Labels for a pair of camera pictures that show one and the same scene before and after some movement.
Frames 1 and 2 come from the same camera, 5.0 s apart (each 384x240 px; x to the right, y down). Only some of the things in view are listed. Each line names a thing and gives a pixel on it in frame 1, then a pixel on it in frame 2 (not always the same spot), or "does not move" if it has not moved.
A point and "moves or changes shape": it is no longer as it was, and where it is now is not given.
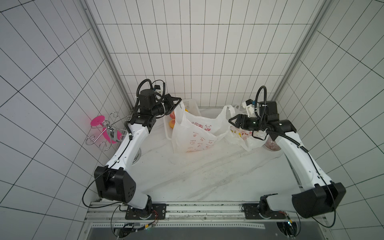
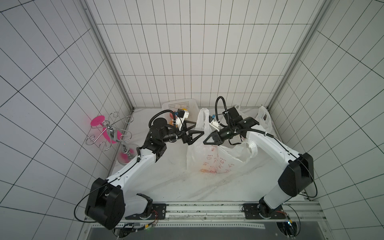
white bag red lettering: (191, 133) moves or changes shape
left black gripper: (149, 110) to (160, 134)
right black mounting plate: (251, 212) does not move
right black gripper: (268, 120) to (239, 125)
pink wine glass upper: (97, 121) does not move
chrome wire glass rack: (109, 132) does not move
